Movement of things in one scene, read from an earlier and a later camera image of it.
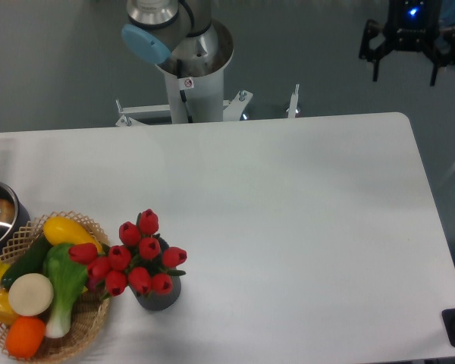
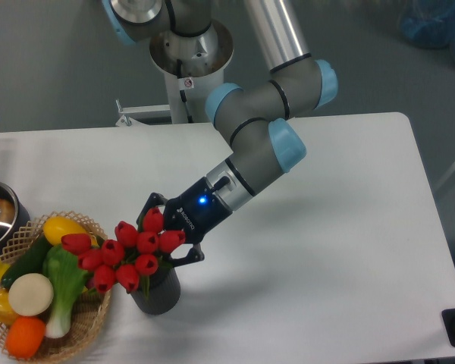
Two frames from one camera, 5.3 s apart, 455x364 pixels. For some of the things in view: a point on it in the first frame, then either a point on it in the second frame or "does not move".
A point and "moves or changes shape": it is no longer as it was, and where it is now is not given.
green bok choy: x=67 y=277 does not move
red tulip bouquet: x=139 y=261 moves or changes shape
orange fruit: x=25 y=337 does not move
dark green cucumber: x=32 y=262 does not move
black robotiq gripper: x=412 y=25 → x=197 y=211
